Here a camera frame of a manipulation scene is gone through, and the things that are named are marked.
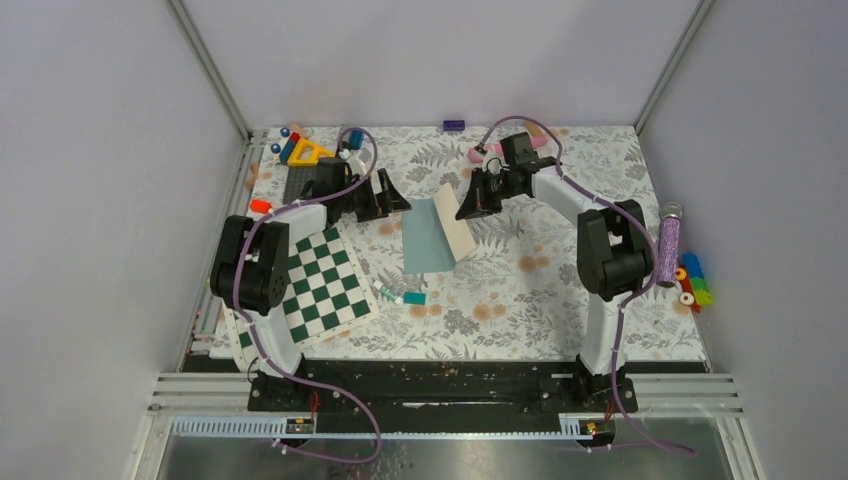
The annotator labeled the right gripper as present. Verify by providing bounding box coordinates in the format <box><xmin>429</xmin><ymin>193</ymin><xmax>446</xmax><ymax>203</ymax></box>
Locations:
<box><xmin>456</xmin><ymin>168</ymin><xmax>522</xmax><ymax>223</ymax></box>

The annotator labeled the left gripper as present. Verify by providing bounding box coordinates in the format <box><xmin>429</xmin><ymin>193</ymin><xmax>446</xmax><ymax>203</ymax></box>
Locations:
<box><xmin>337</xmin><ymin>170</ymin><xmax>411</xmax><ymax>223</ymax></box>

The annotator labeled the green white glue stick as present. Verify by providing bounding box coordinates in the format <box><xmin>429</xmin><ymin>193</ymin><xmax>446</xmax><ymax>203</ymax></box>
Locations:
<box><xmin>373</xmin><ymin>280</ymin><xmax>403</xmax><ymax>305</ymax></box>

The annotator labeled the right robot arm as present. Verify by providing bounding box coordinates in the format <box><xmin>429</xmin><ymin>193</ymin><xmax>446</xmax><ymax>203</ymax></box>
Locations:
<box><xmin>455</xmin><ymin>133</ymin><xmax>655</xmax><ymax>412</ymax></box>

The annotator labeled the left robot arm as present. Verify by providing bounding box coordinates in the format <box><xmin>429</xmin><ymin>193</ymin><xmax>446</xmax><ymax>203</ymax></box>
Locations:
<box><xmin>210</xmin><ymin>157</ymin><xmax>411</xmax><ymax>411</ymax></box>

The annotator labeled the pink cylinder marker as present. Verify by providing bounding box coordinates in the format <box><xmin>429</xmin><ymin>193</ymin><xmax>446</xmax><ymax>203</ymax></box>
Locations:
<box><xmin>467</xmin><ymin>136</ymin><xmax>549</xmax><ymax>164</ymax></box>

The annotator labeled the blue lego brick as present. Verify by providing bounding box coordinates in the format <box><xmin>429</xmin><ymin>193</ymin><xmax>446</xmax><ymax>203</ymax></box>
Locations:
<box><xmin>347</xmin><ymin>128</ymin><xmax>365</xmax><ymax>150</ymax></box>

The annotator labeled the purple small brick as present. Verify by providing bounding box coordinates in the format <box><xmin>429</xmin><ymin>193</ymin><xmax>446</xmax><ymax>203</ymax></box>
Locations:
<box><xmin>442</xmin><ymin>119</ymin><xmax>466</xmax><ymax>132</ymax></box>

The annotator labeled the floral table mat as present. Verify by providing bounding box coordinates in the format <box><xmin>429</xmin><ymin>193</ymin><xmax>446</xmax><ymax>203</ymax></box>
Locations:
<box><xmin>253</xmin><ymin>126</ymin><xmax>707</xmax><ymax>363</ymax></box>

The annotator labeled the grey lego baseplate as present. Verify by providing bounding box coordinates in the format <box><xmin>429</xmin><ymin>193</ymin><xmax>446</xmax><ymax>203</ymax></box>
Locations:
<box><xmin>277</xmin><ymin>125</ymin><xmax>353</xmax><ymax>203</ymax></box>

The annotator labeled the small teal block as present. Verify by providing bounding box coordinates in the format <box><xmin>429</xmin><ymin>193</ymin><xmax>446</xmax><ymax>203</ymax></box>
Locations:
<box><xmin>403</xmin><ymin>292</ymin><xmax>427</xmax><ymax>305</ymax></box>

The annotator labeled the yellow triangle toy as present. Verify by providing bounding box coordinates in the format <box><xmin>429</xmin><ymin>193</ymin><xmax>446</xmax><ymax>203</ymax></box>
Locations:
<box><xmin>286</xmin><ymin>138</ymin><xmax>335</xmax><ymax>167</ymax></box>

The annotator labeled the green white checkerboard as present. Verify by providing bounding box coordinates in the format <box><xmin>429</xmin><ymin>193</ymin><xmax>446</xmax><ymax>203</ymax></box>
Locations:
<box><xmin>225</xmin><ymin>227</ymin><xmax>379</xmax><ymax>375</ymax></box>

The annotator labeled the small red block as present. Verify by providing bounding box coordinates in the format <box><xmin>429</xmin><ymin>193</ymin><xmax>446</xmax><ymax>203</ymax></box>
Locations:
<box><xmin>249</xmin><ymin>199</ymin><xmax>274</xmax><ymax>215</ymax></box>

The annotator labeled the purple glitter tube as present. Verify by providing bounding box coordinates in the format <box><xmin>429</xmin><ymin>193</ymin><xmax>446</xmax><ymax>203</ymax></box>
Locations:
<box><xmin>657</xmin><ymin>202</ymin><xmax>683</xmax><ymax>288</ymax></box>

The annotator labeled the colourful stacked brick toy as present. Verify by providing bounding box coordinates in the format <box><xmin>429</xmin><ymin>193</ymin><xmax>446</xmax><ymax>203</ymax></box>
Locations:
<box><xmin>675</xmin><ymin>252</ymin><xmax>713</xmax><ymax>313</ymax></box>

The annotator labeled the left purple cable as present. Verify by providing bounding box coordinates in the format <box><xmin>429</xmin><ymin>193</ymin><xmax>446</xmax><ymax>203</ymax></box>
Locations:
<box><xmin>235</xmin><ymin>127</ymin><xmax>386</xmax><ymax>466</ymax></box>

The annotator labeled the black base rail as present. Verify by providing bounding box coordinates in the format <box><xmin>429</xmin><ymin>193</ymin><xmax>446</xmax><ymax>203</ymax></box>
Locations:
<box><xmin>247</xmin><ymin>359</ymin><xmax>638</xmax><ymax>434</ymax></box>

